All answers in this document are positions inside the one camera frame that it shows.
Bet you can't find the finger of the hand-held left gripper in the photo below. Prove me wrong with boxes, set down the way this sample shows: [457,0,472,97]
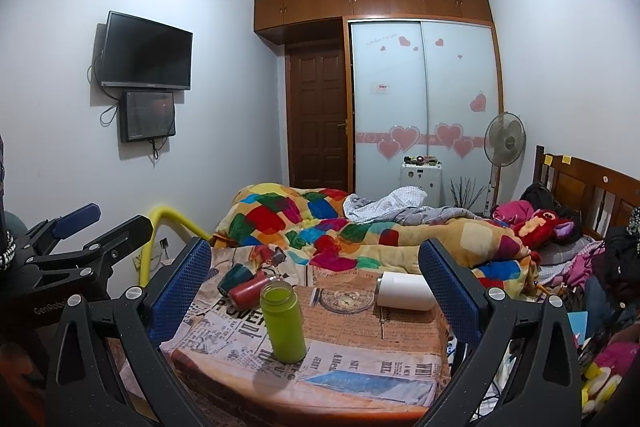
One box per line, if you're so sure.
[20,203,103,259]
[27,215,154,282]

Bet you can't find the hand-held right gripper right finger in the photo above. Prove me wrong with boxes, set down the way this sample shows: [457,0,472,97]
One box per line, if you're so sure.
[417,238,584,427]

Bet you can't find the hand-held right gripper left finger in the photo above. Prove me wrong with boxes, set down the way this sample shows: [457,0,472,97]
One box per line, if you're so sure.
[44,237,213,427]

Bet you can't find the white cup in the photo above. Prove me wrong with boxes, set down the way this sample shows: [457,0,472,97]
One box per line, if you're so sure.
[376,272,437,311]

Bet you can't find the dark green cup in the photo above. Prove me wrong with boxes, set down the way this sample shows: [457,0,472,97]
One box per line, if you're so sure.
[216,263,256,298]

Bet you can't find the red cup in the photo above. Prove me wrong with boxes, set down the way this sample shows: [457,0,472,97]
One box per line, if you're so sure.
[229,272,271,311]

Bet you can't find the dry potted plant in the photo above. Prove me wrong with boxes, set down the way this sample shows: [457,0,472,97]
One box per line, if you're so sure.
[449,177,489,210]

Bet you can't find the glass ashtray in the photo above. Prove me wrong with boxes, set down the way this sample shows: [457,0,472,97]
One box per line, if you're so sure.
[319,288,376,314]

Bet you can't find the pink clothing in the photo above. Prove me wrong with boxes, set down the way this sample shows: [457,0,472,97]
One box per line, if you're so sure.
[492,200,536,229]

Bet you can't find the newspaper print tablecloth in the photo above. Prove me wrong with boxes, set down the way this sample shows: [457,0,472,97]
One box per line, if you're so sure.
[160,244,453,409]

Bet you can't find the grey checked cloth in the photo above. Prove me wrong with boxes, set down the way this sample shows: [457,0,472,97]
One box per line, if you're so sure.
[342,187,482,226]

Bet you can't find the green plastic bottle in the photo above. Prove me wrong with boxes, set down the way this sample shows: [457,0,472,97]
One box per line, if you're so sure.
[259,282,308,364]

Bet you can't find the red plush toy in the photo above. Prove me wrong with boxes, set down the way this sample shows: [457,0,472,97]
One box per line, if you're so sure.
[515,207,584,251]

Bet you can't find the colourful patchwork blanket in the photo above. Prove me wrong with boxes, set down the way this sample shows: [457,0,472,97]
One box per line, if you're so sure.
[212,182,542,294]

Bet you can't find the black bag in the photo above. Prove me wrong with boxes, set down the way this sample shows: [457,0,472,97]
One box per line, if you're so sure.
[520,182,555,208]

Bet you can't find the pile of clothes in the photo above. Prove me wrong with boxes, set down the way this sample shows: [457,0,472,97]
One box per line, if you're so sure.
[537,212,640,338]

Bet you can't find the standing fan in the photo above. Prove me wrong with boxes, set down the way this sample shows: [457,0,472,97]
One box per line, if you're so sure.
[482,112,527,214]

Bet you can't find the yellow plush toy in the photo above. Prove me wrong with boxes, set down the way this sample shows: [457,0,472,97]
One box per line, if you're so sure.
[580,354,628,415]

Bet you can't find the wooden bed headboard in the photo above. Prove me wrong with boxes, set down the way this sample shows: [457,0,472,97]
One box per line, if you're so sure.
[532,145,640,244]

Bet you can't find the wardrobe with heart stickers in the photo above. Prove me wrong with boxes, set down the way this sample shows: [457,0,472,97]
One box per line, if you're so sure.
[344,18,504,208]

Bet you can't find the brown wooden door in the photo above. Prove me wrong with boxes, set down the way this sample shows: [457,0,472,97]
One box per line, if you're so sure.
[285,44,350,194]

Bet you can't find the brown overhead cabinets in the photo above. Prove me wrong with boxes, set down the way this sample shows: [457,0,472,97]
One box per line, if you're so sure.
[253,0,497,48]

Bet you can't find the wall socket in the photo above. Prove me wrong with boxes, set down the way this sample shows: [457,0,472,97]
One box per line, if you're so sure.
[132,237,172,269]

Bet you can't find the yellow bent rail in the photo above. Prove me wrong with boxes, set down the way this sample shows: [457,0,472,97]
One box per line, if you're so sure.
[139,204,214,289]

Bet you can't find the small black wall monitor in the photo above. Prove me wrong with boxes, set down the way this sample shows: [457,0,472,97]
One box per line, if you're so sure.
[119,90,177,144]

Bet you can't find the black wall television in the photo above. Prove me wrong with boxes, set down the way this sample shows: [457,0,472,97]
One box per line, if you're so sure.
[100,11,194,92]

